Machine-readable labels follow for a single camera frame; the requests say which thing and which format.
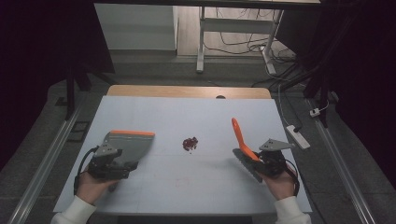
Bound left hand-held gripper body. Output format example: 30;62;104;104
87;143;131;181

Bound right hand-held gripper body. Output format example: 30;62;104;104
252;138;295;179

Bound grey dustpan with orange edge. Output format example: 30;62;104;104
102;130;156;170

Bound orange brush with grey bristles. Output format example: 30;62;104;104
231;117;265;184

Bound pile of red crumbs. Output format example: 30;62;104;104
181;136;200;153

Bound person's right hand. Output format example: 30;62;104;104
261;168;299;202

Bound person's left hand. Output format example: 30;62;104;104
76;170;120;205

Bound white power strip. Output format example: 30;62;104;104
285;124;312;150

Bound dark rectangular floor plate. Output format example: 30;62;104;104
66;120;92;144

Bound white table mat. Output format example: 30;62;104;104
53;94;314;217

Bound black stand legs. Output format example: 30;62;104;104
55;60;120;121
269;60;332;129

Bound wooden table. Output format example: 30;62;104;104
106;84;273;100

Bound black curtain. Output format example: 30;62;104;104
275;0;396;195
0;0;117;173

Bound white panel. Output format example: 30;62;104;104
93;3;179;51

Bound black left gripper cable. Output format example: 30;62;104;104
73;145;101;196

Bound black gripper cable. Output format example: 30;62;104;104
73;145;101;196
281;158;302;197

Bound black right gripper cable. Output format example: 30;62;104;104
281;158;302;197

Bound metal floor rail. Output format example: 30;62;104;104
7;101;84;224
305;98;378;224

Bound tangle of black floor cables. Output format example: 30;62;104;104
204;7;298;66

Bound white desk frame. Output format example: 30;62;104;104
195;6;285;76

